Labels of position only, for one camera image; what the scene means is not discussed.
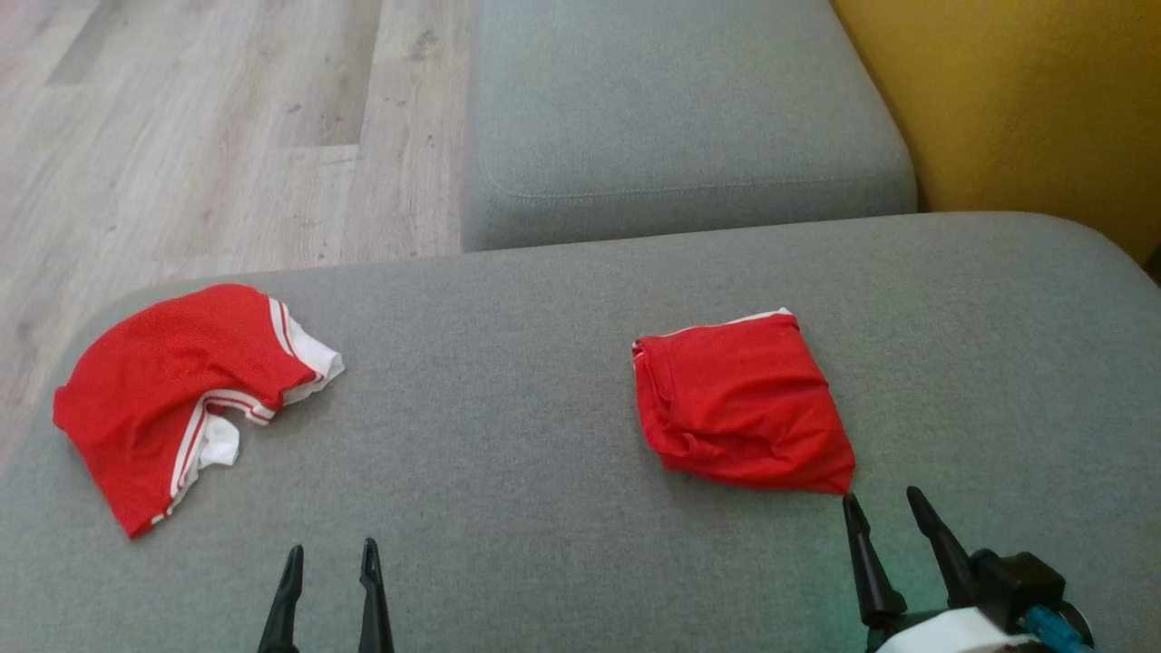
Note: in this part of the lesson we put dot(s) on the small grey sofa seat cushion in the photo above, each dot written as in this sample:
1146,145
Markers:
671,100

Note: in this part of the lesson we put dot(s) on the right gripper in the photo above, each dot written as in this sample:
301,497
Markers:
952,635

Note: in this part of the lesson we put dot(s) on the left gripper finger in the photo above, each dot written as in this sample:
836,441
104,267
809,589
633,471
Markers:
283,617
374,608

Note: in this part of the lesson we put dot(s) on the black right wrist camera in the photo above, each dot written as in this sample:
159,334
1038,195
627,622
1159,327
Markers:
1016,585

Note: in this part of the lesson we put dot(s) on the red jersey with white trim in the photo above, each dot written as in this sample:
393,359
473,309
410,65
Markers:
145,390
735,399

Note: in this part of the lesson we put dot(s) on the yellow sofa back cushion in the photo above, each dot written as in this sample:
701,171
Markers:
1025,100

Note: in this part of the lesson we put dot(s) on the large grey sofa seat cushion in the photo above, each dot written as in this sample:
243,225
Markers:
508,381

